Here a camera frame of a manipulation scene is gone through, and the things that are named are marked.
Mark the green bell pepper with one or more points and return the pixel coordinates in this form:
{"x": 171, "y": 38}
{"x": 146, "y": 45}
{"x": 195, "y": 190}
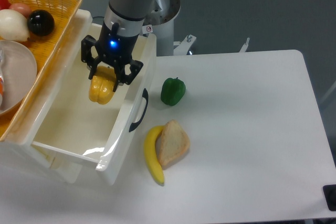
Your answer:
{"x": 173, "y": 89}

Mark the beige bowl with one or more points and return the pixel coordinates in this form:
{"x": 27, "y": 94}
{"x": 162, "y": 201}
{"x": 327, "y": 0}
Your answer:
{"x": 19, "y": 70}

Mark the white mounting bracket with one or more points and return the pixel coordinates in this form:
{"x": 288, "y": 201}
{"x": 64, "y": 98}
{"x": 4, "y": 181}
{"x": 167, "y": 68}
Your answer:
{"x": 184, "y": 47}

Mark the white onion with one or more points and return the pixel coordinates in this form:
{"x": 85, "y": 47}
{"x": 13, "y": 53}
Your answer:
{"x": 14, "y": 26}

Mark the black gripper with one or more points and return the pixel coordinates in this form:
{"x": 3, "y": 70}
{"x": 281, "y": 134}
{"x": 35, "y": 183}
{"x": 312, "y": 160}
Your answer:
{"x": 115, "y": 48}

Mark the yellow wicker basket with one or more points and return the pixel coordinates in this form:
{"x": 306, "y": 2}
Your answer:
{"x": 44, "y": 50}

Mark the white drawer cabinet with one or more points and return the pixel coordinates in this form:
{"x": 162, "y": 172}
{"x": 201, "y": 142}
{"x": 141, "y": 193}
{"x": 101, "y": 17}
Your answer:
{"x": 17, "y": 148}

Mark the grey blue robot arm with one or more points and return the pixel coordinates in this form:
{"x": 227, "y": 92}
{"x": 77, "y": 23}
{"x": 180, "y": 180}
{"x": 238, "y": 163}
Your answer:
{"x": 122, "y": 24}

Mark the black ball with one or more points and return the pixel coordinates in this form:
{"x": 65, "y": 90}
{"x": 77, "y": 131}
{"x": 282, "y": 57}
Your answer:
{"x": 41, "y": 23}

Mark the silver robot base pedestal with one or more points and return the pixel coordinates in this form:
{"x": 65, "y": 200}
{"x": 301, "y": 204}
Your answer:
{"x": 161, "y": 20}

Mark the black object at table edge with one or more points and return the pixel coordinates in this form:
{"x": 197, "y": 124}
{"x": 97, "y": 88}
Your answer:
{"x": 330, "y": 194}

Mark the white open top drawer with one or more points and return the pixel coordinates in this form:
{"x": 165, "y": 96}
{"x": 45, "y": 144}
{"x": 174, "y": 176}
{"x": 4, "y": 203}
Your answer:
{"x": 96, "y": 136}

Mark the slice of bread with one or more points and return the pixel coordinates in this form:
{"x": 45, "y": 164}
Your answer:
{"x": 174, "y": 143}

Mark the pink round fruit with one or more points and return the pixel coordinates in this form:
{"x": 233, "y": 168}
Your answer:
{"x": 22, "y": 8}

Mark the yellow bell pepper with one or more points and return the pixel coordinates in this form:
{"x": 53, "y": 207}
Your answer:
{"x": 102, "y": 85}

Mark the black drawer handle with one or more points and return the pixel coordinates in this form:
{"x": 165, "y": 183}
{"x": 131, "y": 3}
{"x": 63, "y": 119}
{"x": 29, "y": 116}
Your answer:
{"x": 142, "y": 109}

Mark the red tomato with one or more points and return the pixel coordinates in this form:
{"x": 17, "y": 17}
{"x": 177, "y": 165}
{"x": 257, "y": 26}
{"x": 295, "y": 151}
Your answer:
{"x": 4, "y": 4}

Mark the yellow banana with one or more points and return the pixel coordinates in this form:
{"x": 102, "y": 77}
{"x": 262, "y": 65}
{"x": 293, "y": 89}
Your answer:
{"x": 149, "y": 151}

